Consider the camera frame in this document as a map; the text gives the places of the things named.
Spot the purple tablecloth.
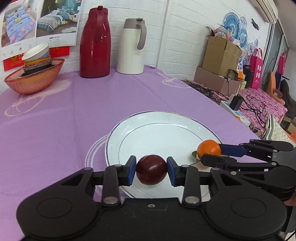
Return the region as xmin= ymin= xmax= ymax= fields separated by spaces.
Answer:
xmin=1 ymin=66 xmax=255 ymax=240

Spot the orange tangerine with leaf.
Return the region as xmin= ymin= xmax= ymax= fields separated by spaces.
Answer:
xmin=192 ymin=140 xmax=222 ymax=162

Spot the white plate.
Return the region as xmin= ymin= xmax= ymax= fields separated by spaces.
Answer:
xmin=105 ymin=110 xmax=223 ymax=202

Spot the white air conditioner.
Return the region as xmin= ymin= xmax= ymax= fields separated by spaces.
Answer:
xmin=249 ymin=0 xmax=278 ymax=24

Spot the orange glass bowl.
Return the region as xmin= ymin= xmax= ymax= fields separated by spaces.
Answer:
xmin=4 ymin=58 xmax=65 ymax=95

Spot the lower cardboard box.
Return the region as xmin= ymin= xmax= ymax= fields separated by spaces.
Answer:
xmin=194 ymin=67 xmax=242 ymax=96

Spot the upper cardboard box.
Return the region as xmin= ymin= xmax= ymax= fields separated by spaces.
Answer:
xmin=202 ymin=37 xmax=242 ymax=77

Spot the cardboard box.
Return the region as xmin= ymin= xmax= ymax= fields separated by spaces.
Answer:
xmin=202 ymin=37 xmax=242 ymax=77
xmin=194 ymin=67 xmax=242 ymax=96

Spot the stack of paper cups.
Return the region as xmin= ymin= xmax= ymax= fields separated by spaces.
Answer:
xmin=21 ymin=43 xmax=52 ymax=76

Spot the blue paper fan decoration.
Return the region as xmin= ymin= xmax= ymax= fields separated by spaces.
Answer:
xmin=222 ymin=13 xmax=240 ymax=39

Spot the dark red plum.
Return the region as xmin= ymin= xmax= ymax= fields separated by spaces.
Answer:
xmin=136 ymin=155 xmax=167 ymax=186

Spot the bedding calendar poster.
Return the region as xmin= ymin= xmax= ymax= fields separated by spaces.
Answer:
xmin=1 ymin=0 xmax=83 ymax=60

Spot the black power adapter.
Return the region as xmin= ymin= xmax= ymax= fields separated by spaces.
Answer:
xmin=229 ymin=95 xmax=243 ymax=111

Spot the pink gift bag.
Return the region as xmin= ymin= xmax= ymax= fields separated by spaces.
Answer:
xmin=249 ymin=48 xmax=263 ymax=89

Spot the white thermos jug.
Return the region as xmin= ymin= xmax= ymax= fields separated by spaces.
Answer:
xmin=116 ymin=18 xmax=147 ymax=75

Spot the red thermos jug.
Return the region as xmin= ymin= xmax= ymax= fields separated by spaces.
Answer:
xmin=80 ymin=6 xmax=111 ymax=78

